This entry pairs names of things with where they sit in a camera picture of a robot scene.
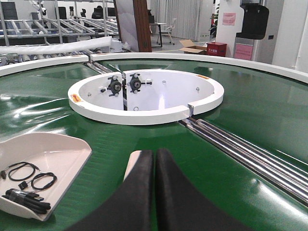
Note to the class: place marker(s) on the pink wall notice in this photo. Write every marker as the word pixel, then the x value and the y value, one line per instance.
pixel 229 19

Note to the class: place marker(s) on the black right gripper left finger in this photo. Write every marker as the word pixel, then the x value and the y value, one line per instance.
pixel 129 207

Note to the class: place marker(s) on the open cardboard box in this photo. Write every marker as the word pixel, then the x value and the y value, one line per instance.
pixel 190 48

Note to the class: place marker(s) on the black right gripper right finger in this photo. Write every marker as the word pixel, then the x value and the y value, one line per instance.
pixel 181 207

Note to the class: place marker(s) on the white office chair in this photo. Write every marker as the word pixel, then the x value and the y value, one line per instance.
pixel 166 30

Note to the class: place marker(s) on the steel conveyor rollers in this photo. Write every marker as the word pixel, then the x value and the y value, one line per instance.
pixel 98 67
pixel 286 176

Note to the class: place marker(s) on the metal roller rack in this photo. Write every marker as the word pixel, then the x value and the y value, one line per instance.
pixel 29 22

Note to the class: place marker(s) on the steel water dispenser machine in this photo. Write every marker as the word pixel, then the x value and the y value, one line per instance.
pixel 257 39

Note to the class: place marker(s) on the right black bearing mount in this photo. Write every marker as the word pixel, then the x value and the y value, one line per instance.
pixel 135 83

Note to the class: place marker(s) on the pink dustpan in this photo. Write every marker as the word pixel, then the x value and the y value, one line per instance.
pixel 62 155

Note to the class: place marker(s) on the brown wooden door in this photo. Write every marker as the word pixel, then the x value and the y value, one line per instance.
pixel 142 25

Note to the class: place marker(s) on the black bearing mount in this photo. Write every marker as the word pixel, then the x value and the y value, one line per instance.
pixel 135 83
pixel 115 86

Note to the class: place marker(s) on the steel conveyor rollers right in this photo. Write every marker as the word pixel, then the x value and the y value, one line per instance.
pixel 286 176

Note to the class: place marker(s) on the left black bearing mount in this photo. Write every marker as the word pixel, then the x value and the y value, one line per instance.
pixel 115 86

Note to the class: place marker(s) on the white foam roll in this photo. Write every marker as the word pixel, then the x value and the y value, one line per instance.
pixel 59 48

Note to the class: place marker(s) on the steel conveyor rollers rear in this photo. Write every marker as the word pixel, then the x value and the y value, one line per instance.
pixel 98 67

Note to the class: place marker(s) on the red box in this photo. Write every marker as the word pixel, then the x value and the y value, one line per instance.
pixel 216 49

